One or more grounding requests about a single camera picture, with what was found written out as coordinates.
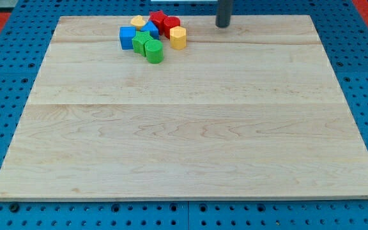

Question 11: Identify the blue triangle block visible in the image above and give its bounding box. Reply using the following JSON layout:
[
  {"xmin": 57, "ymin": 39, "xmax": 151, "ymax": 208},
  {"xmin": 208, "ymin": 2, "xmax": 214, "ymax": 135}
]
[{"xmin": 140, "ymin": 20, "xmax": 159, "ymax": 40}]

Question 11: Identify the light wooden board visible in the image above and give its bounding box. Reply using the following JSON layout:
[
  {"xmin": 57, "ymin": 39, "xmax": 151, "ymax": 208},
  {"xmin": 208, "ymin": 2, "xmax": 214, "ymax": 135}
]
[{"xmin": 0, "ymin": 15, "xmax": 368, "ymax": 202}]

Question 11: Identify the yellow heart block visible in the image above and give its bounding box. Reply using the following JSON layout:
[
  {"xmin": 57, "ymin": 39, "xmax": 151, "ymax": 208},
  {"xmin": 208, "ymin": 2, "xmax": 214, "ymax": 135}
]
[{"xmin": 130, "ymin": 15, "xmax": 146, "ymax": 31}]

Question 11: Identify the yellow hexagon block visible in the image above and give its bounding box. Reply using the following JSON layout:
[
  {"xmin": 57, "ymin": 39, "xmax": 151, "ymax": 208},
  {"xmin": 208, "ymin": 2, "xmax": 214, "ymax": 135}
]
[{"xmin": 170, "ymin": 26, "xmax": 187, "ymax": 50}]

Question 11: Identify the red star block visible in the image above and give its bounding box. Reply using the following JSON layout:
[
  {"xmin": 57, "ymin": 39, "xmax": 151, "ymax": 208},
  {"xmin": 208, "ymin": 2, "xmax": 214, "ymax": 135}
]
[{"xmin": 149, "ymin": 10, "xmax": 167, "ymax": 35}]

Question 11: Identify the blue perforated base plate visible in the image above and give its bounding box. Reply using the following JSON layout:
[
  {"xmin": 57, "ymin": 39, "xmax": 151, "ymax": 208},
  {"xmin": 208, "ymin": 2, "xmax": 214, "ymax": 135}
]
[{"xmin": 0, "ymin": 1, "xmax": 368, "ymax": 229}]

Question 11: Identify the blue cube block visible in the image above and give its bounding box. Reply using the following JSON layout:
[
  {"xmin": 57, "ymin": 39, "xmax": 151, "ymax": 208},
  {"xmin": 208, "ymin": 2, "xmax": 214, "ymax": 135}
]
[{"xmin": 119, "ymin": 26, "xmax": 136, "ymax": 50}]

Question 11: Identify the red cylinder block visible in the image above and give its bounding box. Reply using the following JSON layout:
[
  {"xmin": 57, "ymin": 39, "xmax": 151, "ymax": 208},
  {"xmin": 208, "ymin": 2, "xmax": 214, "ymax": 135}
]
[{"xmin": 163, "ymin": 16, "xmax": 181, "ymax": 39}]

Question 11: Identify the green cylinder block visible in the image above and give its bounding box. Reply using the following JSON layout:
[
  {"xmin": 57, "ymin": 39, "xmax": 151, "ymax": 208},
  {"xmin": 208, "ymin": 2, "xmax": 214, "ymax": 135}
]
[{"xmin": 144, "ymin": 40, "xmax": 164, "ymax": 64}]

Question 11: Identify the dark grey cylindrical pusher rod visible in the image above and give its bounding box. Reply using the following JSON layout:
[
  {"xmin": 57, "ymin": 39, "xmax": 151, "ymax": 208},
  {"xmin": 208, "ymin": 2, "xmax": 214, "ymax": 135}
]
[{"xmin": 215, "ymin": 0, "xmax": 234, "ymax": 28}]

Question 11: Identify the green star block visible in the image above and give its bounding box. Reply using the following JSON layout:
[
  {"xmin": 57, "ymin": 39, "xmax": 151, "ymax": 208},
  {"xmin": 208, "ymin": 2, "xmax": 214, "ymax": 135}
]
[{"xmin": 132, "ymin": 31, "xmax": 153, "ymax": 57}]

